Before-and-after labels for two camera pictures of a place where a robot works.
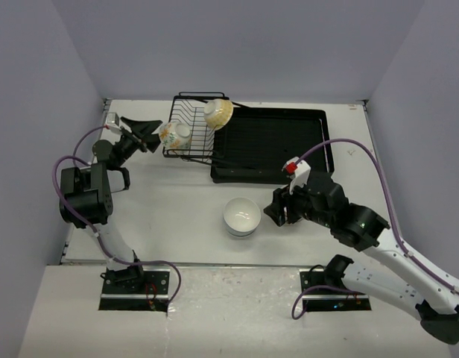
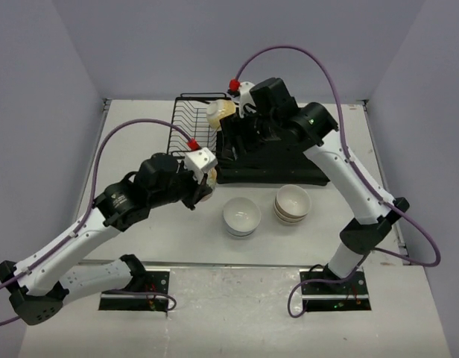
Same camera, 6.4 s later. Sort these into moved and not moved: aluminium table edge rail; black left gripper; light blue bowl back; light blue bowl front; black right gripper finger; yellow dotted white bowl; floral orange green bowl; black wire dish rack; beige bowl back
Moved: floral orange green bowl; beige bowl back; black right gripper finger; black left gripper
Not moved: aluminium table edge rail; yellow dotted white bowl; black wire dish rack; light blue bowl back; light blue bowl front
